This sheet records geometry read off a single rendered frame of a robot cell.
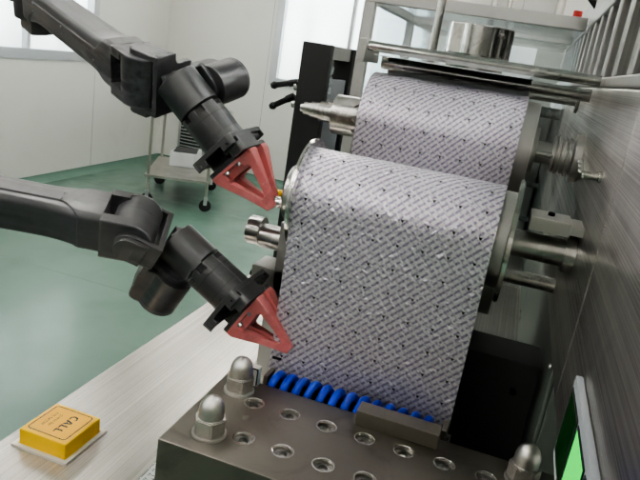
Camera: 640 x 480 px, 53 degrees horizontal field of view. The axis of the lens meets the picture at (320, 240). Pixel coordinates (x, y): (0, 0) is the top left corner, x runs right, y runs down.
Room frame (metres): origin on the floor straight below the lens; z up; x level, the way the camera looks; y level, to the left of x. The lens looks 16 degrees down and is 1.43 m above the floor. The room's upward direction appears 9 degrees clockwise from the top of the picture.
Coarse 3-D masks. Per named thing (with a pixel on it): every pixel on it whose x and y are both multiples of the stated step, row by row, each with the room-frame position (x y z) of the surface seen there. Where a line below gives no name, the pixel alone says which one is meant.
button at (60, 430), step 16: (48, 416) 0.71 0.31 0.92; (64, 416) 0.72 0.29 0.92; (80, 416) 0.72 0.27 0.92; (32, 432) 0.68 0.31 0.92; (48, 432) 0.68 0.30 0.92; (64, 432) 0.69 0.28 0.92; (80, 432) 0.69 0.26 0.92; (96, 432) 0.72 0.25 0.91; (48, 448) 0.67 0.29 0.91; (64, 448) 0.66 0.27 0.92
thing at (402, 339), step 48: (288, 288) 0.73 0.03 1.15; (336, 288) 0.72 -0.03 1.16; (384, 288) 0.70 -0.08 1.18; (432, 288) 0.69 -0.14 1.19; (336, 336) 0.71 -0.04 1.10; (384, 336) 0.70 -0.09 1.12; (432, 336) 0.68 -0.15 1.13; (336, 384) 0.71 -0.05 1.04; (384, 384) 0.70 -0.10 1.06; (432, 384) 0.68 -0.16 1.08
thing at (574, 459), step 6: (576, 432) 0.39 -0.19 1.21; (576, 438) 0.38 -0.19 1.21; (576, 444) 0.38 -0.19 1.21; (570, 450) 0.39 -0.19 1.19; (576, 450) 0.37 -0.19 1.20; (570, 456) 0.38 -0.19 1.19; (576, 456) 0.37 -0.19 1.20; (570, 462) 0.38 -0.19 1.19; (576, 462) 0.36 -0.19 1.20; (570, 468) 0.37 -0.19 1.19; (576, 468) 0.36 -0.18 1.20; (564, 474) 0.39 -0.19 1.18; (570, 474) 0.37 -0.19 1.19; (576, 474) 0.35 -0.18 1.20
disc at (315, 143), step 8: (312, 144) 0.78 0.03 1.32; (320, 144) 0.81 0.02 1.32; (304, 152) 0.76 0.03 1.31; (304, 160) 0.75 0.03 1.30; (296, 168) 0.74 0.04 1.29; (296, 176) 0.74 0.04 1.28; (296, 184) 0.74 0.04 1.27; (288, 192) 0.73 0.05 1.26; (288, 200) 0.73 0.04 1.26; (288, 208) 0.73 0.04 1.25; (288, 216) 0.73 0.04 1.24; (288, 224) 0.73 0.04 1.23; (288, 232) 0.74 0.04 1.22
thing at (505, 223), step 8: (512, 192) 0.73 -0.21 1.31; (504, 200) 0.71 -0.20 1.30; (512, 200) 0.71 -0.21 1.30; (504, 208) 0.70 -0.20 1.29; (512, 208) 0.70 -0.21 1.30; (504, 216) 0.69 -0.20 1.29; (512, 216) 0.69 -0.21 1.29; (504, 224) 0.68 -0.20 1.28; (496, 232) 0.68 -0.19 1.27; (504, 232) 0.68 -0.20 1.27; (496, 240) 0.68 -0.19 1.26; (504, 240) 0.68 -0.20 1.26; (496, 248) 0.68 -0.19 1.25; (504, 248) 0.67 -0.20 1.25; (496, 256) 0.68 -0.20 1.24; (496, 264) 0.68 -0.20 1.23; (488, 272) 0.69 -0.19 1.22; (496, 272) 0.68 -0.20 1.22; (488, 280) 0.69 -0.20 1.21; (496, 280) 0.69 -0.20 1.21
